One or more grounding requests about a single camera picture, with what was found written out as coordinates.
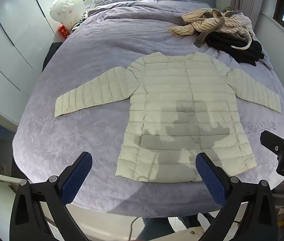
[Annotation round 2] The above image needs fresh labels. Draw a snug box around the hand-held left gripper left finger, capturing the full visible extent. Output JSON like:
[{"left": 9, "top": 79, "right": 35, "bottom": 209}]
[{"left": 10, "top": 151, "right": 93, "bottom": 241}]

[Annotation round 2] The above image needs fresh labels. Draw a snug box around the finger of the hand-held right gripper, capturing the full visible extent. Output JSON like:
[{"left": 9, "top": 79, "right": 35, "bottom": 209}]
[{"left": 260, "top": 130, "right": 284, "bottom": 155}]

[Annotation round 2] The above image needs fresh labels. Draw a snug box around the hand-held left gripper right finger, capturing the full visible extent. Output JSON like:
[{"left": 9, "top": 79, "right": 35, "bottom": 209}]
[{"left": 195, "top": 152, "right": 279, "bottom": 241}]

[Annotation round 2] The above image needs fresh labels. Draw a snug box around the white quilted puffer jacket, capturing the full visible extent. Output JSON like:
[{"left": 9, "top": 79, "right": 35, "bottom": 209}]
[{"left": 54, "top": 51, "right": 282, "bottom": 183}]

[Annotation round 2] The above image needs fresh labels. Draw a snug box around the lavender fleece blanket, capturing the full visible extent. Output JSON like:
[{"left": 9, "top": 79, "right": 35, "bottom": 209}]
[{"left": 13, "top": 0, "right": 284, "bottom": 218}]

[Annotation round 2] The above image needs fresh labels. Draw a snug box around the black garment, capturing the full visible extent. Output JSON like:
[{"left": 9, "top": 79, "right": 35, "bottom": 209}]
[{"left": 205, "top": 31, "right": 265, "bottom": 67}]

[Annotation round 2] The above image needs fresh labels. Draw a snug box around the cream striped garment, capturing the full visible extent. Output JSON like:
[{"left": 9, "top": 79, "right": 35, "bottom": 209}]
[{"left": 168, "top": 8, "right": 256, "bottom": 47}]

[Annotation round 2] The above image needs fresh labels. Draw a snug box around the red gift box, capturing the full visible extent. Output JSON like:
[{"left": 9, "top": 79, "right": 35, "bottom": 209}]
[{"left": 58, "top": 25, "right": 70, "bottom": 39}]

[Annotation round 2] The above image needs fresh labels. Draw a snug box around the white wardrobe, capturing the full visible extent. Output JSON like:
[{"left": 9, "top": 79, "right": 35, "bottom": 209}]
[{"left": 0, "top": 0, "right": 65, "bottom": 91}]

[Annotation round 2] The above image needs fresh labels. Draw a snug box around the white patterned balloon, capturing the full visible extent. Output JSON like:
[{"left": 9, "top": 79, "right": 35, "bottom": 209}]
[{"left": 50, "top": 0, "right": 76, "bottom": 28}]

